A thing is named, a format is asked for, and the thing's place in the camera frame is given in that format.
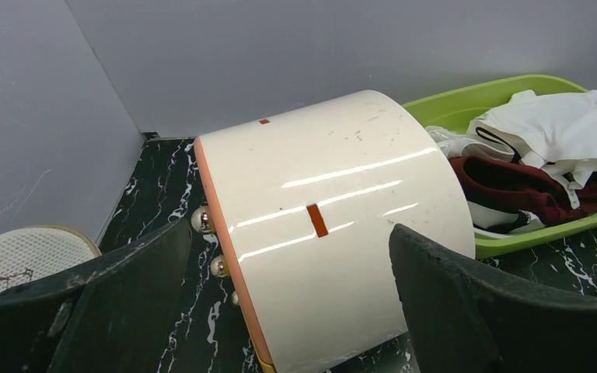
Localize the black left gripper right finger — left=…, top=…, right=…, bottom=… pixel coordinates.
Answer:
left=389, top=224, right=597, bottom=372

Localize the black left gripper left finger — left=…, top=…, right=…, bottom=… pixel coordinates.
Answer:
left=0, top=219, right=192, bottom=372

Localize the white cylindrical mesh laundry bag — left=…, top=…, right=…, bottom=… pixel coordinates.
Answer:
left=0, top=225, right=102, bottom=293

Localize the dark red garment in basket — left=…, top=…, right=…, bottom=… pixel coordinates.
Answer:
left=449, top=156, right=597, bottom=226

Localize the cream toy washing machine drum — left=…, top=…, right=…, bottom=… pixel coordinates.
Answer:
left=191, top=90, right=476, bottom=372

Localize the white cloth in basket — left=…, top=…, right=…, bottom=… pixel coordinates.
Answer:
left=467, top=89, right=597, bottom=209

